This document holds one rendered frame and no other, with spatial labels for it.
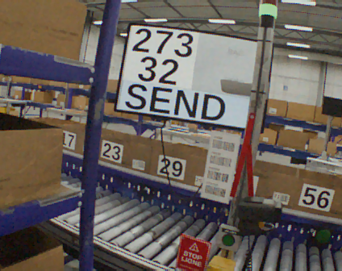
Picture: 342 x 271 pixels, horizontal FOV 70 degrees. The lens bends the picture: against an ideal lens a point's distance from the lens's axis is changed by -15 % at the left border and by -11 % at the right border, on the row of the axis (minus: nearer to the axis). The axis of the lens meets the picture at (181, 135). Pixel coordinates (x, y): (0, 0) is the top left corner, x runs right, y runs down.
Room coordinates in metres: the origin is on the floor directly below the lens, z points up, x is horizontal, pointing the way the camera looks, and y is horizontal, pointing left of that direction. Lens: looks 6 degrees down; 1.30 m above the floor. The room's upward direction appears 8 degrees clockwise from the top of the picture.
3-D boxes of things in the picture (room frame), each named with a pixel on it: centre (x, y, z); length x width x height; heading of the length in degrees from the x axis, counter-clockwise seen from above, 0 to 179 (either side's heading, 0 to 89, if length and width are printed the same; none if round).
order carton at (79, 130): (1.88, 0.64, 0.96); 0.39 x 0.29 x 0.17; 67
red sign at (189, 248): (0.75, -0.12, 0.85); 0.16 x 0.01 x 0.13; 68
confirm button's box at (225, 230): (0.72, -0.18, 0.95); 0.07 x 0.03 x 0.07; 68
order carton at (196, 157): (1.58, -0.08, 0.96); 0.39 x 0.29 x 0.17; 67
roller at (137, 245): (1.14, 0.05, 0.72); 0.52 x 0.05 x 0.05; 158
